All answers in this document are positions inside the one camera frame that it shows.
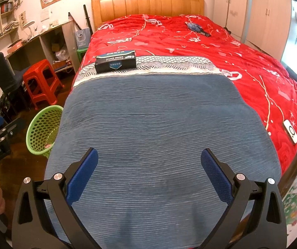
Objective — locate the short black sword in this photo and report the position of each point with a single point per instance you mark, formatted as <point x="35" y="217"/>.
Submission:
<point x="74" y="20"/>

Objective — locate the orange flat box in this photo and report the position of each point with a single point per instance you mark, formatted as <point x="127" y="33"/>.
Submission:
<point x="14" y="46"/>

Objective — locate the light blue paper bag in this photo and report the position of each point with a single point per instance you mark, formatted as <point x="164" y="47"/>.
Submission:
<point x="83" y="39"/>

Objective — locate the small wall picture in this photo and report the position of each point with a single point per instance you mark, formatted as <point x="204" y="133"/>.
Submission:
<point x="22" y="19"/>

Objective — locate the wooden desk with compartments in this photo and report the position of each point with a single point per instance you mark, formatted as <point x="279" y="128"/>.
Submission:
<point x="69" y="39"/>

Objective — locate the white remote control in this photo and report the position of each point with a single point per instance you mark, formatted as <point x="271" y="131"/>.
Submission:
<point x="291" y="131"/>

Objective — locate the green plastic mesh basket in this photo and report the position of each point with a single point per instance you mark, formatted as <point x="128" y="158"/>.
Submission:
<point x="41" y="129"/>

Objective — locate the white wardrobe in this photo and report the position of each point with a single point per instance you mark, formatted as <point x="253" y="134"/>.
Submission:
<point x="262" y="13"/>

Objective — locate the row of books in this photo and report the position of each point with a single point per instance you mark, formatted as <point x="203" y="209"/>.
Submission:
<point x="3" y="8"/>

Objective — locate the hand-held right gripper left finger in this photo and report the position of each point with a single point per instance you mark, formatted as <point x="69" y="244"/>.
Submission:
<point x="82" y="176"/>

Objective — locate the red plastic stool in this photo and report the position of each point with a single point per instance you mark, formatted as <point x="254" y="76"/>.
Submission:
<point x="38" y="70"/>

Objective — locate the black cardboard box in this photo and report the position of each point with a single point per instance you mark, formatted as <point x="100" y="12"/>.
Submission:
<point x="114" y="62"/>

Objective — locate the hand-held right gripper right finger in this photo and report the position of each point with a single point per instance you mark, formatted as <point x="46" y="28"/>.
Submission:
<point x="217" y="176"/>

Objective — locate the blue toy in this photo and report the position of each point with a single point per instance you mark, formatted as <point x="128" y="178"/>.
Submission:
<point x="196" y="27"/>

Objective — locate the long black sword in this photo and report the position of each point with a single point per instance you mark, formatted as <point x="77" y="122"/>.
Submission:
<point x="88" y="18"/>

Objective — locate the small cardboard box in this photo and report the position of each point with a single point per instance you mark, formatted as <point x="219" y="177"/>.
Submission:
<point x="55" y="47"/>

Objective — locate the white plastic bag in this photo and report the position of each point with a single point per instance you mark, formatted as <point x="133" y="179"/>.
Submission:
<point x="61" y="55"/>

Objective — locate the blue towel with patterned border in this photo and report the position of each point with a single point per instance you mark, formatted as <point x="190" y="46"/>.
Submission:
<point x="151" y="134"/>

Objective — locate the white desk lamp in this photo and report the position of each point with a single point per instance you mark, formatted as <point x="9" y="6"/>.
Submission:
<point x="28" y="25"/>

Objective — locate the white wall paper sheet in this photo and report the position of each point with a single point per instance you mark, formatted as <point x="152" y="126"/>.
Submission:
<point x="45" y="15"/>

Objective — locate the green plastic stool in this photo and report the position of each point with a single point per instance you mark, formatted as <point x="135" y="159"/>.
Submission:
<point x="81" y="54"/>

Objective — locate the wooden bed headboard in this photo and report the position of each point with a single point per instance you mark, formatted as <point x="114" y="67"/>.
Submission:
<point x="148" y="4"/>

